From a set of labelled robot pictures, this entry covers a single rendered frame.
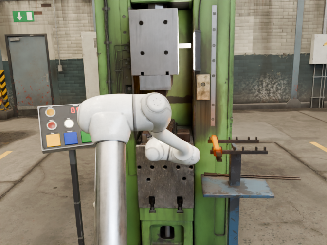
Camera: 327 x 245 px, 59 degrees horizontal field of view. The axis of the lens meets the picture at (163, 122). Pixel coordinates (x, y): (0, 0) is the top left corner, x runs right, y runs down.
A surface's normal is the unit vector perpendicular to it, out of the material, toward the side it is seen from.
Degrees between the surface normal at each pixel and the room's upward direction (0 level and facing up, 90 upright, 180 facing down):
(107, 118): 65
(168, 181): 90
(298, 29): 90
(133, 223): 90
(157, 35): 90
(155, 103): 59
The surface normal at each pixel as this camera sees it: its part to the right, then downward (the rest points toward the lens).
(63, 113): 0.30, -0.32
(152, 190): -0.07, 0.22
